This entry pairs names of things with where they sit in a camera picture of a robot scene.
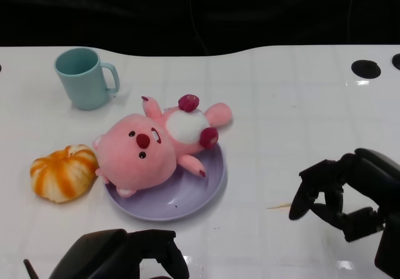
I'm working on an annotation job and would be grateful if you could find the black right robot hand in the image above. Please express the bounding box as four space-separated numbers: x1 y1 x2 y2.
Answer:
288 148 400 243

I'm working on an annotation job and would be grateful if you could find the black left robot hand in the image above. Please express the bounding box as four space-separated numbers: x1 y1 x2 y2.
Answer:
48 228 191 279

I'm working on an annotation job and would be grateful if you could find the pink plush beaver doll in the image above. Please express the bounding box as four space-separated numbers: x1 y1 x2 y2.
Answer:
92 93 234 200

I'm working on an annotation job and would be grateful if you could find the lavender round plate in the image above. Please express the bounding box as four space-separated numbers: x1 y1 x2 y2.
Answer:
104 141 228 222

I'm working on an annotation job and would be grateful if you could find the thin dark rod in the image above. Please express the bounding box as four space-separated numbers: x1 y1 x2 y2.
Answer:
23 258 39 279

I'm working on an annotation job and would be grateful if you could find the orange white striped pumpkin toy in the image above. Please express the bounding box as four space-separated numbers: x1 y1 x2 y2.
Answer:
29 144 100 204

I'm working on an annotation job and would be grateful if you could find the light blue plastic mug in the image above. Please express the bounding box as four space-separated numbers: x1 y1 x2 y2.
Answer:
53 47 121 111

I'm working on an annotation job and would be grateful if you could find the black backdrop curtain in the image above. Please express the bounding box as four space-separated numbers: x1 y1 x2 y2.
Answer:
0 0 400 57

